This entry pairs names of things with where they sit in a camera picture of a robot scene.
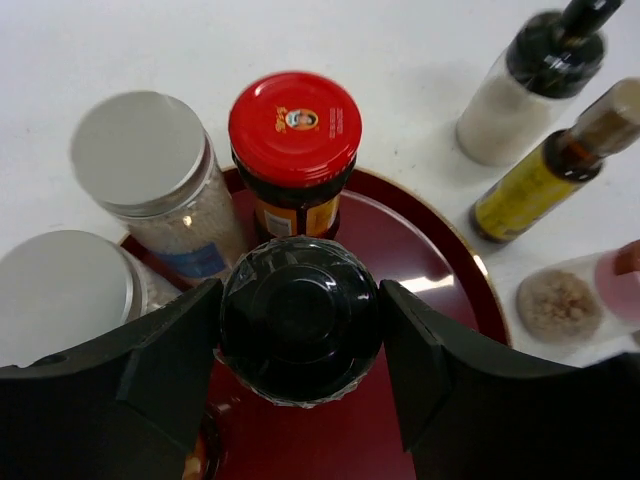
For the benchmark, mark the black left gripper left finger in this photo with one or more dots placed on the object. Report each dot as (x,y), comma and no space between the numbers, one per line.
(126,405)

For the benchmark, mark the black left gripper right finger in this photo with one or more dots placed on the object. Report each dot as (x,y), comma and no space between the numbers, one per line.
(469,407)

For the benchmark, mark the red cap chili jar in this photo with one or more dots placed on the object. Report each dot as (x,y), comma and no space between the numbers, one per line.
(204,461)

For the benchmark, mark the silver cap shaker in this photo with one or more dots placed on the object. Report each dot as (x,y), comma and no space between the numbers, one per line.
(63,288)
(146,159)

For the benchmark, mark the black lid spice jar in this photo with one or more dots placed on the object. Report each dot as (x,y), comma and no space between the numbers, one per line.
(299,322)

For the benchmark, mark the white powder glass jar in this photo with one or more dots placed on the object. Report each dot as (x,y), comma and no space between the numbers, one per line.
(548,63)

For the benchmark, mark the red cap sauce jar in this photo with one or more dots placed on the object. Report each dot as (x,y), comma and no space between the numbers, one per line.
(294,138)

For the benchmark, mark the pink lid seasoning jar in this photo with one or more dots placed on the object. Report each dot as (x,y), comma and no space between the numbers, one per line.
(583,301)

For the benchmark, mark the red round tray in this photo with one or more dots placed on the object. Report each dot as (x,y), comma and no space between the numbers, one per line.
(399,239)

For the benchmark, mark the yellow label oil bottle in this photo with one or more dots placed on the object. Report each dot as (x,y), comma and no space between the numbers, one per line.
(559,166)

